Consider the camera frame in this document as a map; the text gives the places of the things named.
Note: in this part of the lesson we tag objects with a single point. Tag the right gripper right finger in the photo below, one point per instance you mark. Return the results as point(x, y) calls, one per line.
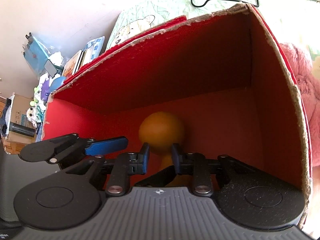
point(196, 166)

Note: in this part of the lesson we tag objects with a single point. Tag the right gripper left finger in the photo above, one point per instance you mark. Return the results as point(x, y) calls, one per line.
point(125, 166)

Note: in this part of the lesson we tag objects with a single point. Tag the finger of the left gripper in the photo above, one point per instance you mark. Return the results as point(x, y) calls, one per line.
point(65, 150)
point(106, 146)

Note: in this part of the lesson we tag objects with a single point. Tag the orange ball toy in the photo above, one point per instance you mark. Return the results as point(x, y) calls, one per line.
point(160, 130)

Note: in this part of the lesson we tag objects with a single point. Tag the cardboard boxes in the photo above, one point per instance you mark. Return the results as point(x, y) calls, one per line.
point(20, 131)

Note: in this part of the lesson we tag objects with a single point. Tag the purple toy figure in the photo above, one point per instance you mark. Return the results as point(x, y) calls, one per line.
point(45, 90)

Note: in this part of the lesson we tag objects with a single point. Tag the blue glasses case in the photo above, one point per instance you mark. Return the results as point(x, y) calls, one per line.
point(57, 83)

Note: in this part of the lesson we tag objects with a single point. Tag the small grey mirror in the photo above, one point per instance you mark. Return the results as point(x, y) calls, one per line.
point(50, 68)

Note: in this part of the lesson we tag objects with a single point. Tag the stack of books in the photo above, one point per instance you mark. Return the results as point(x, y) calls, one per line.
point(72, 65)

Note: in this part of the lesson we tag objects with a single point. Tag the large red cardboard box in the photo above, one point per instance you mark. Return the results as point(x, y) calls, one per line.
point(223, 74)

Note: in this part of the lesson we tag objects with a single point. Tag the blue patterned cloth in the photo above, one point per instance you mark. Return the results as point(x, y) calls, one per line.
point(92, 50)

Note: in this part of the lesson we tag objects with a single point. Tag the blue paper bag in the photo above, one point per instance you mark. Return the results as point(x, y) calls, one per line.
point(35, 54)

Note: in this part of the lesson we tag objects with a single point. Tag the pink fluffy plush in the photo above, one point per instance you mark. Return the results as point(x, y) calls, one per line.
point(301, 65)

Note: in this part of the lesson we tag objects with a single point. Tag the green bear quilt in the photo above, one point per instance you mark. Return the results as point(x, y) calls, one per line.
point(151, 13)

